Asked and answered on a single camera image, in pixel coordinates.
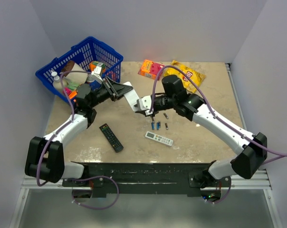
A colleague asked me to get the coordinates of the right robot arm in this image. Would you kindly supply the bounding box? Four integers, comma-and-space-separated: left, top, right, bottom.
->
151, 75, 267, 187

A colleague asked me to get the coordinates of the long white remote control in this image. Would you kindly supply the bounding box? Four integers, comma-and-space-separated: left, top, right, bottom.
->
145, 131, 173, 146

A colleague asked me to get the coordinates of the pink small box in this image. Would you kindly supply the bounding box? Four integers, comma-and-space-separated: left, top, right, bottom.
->
62, 87, 73, 96

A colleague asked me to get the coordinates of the yellow Lays chips bag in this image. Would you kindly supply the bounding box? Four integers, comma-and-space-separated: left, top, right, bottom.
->
163, 60, 206, 93

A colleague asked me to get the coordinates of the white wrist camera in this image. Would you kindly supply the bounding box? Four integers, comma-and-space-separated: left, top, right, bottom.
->
134, 95, 154, 117
91, 66, 103, 84

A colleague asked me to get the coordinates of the light green packet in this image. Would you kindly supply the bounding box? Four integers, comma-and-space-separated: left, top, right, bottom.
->
67, 81, 79, 91

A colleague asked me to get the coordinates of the small white remote control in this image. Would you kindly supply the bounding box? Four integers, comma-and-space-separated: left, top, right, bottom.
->
124, 82, 143, 113

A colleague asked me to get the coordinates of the metal tin can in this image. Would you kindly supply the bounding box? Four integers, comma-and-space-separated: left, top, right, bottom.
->
86, 74, 95, 84

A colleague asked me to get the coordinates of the blue plastic shopping basket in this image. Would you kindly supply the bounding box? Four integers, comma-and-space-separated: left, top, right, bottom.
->
35, 37, 123, 103

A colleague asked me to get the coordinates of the white bottle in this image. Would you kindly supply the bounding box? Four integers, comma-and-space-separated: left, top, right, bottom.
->
51, 71, 68, 93

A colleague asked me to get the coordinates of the purple cable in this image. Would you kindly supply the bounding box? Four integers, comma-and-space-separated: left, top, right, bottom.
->
36, 70, 92, 187
148, 66, 287, 166

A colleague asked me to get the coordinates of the black TV remote control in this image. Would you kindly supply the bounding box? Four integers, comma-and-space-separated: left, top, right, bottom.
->
99, 123, 124, 153

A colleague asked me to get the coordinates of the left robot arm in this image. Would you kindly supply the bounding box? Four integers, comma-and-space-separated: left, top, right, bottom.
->
25, 77, 133, 187

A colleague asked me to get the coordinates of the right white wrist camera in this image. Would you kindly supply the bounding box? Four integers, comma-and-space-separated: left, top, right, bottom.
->
134, 95, 154, 117

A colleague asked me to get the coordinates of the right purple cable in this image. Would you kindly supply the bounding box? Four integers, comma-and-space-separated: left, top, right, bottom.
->
148, 66, 287, 166

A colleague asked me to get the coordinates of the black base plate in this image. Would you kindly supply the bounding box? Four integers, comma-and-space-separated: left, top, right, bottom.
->
63, 162, 231, 198

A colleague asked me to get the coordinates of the orange green juice carton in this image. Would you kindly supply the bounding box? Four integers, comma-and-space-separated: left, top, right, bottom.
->
89, 61, 106, 73

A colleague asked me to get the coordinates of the blue battery middle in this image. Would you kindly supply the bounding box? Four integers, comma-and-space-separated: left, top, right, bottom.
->
156, 121, 161, 130

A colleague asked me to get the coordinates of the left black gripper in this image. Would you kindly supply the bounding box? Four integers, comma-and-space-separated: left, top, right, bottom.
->
90, 76, 134, 108

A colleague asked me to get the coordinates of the orange pink snack box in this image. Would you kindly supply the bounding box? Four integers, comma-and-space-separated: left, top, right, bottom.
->
138, 59, 164, 80

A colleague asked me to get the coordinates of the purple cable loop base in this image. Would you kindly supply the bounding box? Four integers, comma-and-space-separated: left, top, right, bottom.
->
71, 176, 120, 211

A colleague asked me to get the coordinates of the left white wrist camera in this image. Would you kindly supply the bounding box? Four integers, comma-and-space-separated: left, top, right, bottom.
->
91, 66, 103, 84

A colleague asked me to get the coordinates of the cream cylindrical container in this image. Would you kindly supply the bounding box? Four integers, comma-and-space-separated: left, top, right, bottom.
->
61, 60, 88, 84

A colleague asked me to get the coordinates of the orange box in basket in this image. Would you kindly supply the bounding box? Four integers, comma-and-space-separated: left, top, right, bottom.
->
68, 90, 77, 100

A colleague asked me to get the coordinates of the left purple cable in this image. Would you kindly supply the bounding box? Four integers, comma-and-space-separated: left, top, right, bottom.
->
36, 70, 92, 187

